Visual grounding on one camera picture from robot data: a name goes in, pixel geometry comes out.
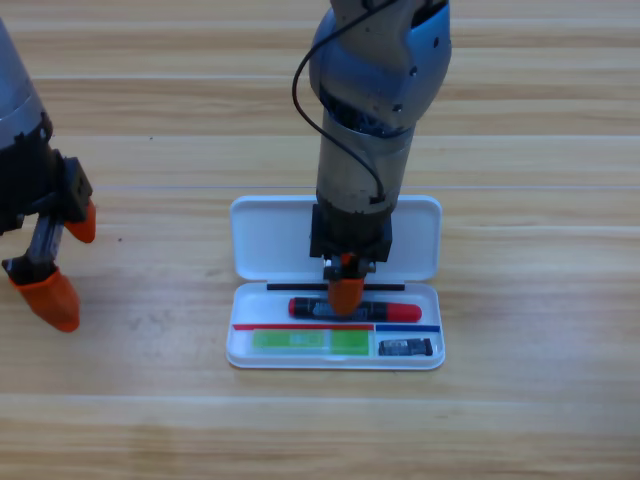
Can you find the white Unitree pencil case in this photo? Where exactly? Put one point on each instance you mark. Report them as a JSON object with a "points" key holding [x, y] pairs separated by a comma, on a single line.
{"points": [[280, 240]]}

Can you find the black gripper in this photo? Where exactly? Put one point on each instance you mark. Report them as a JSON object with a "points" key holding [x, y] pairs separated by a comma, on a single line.
{"points": [[35, 185], [350, 235]]}

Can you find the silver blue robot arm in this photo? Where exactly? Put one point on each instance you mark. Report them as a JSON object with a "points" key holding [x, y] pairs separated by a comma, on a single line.
{"points": [[370, 90]]}

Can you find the green highlighter pen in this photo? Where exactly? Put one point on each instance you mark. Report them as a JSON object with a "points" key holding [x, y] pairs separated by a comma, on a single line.
{"points": [[270, 342]]}

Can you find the red and black marker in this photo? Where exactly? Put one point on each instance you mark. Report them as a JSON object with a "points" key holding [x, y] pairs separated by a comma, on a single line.
{"points": [[400, 312]]}

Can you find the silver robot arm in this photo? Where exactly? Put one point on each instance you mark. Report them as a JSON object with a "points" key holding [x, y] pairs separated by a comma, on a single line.
{"points": [[12, 90]]}

